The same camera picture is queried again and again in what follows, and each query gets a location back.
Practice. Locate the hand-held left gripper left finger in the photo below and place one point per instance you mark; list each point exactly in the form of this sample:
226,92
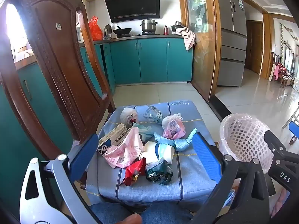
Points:
84,156

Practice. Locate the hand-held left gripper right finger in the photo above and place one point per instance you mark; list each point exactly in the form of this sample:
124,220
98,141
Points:
205,156

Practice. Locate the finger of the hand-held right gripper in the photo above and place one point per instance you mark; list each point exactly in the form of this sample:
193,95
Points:
275,144
293,128

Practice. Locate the light blue wrapper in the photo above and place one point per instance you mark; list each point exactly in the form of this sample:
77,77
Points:
179,143

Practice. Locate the white lattice waste basket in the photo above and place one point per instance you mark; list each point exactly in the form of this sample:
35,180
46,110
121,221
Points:
243,142

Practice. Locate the small cardboard box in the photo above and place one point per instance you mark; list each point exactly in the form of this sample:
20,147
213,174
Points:
112,136

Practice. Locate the pink and white plastic bag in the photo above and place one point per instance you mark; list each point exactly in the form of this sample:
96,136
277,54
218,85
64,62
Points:
174,128

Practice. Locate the white paper cup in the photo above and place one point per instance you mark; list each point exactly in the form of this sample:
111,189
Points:
156,152

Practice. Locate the dark green foil wrapper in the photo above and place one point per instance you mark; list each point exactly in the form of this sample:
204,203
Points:
158,173

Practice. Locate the red foil wrapper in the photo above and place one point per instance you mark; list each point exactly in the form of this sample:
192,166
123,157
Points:
134,170

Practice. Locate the white plastic bag red contents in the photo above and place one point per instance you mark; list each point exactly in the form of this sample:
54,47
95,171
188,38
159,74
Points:
127,116

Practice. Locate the pale green paper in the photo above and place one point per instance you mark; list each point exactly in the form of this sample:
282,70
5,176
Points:
144,130

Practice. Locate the clear printed plastic wrapper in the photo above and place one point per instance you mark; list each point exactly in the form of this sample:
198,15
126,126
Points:
153,115

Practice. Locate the person's left hand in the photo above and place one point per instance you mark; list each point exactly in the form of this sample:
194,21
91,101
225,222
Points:
130,219

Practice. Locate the pale pink cloth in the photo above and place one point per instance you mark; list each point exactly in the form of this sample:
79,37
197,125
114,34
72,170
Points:
282,203

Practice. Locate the blue striped cushion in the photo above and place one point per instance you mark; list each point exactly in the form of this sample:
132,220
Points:
186,182

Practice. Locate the chair with pink cover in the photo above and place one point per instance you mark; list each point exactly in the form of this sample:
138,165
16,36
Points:
277,72

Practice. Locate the person's leg in jeans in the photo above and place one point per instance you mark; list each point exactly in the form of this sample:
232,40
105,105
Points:
112,214

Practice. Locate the brown wooden door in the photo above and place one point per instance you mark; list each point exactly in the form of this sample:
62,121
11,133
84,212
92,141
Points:
253,49

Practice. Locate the wooden framed glass door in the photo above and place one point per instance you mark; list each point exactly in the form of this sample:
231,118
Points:
203,63

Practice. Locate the carved wooden chair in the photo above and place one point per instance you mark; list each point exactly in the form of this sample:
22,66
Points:
58,63

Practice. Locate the silver refrigerator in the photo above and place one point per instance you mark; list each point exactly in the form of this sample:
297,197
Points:
231,51

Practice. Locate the teal kitchen cabinets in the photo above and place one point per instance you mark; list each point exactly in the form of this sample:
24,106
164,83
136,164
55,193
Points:
151,60

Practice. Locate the pink towel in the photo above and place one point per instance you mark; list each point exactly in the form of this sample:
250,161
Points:
189,38

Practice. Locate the grey kitchen countertop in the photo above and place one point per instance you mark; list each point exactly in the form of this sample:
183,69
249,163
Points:
170,36

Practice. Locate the steel pot lid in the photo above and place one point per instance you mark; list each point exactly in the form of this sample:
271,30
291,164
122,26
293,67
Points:
107,30

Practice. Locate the black wok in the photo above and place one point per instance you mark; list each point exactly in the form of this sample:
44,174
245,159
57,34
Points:
122,30

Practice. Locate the red bottle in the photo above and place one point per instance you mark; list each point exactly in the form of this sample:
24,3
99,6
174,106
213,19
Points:
166,30

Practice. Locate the small black pot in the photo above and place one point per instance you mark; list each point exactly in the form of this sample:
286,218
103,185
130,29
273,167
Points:
175,27

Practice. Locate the gas stove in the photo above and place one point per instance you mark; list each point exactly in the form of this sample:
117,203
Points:
140,35

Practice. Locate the steel stock pot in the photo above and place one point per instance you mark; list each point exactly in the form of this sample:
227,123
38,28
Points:
148,25

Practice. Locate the black range hood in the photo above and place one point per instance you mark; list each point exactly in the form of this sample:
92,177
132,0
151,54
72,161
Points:
133,4

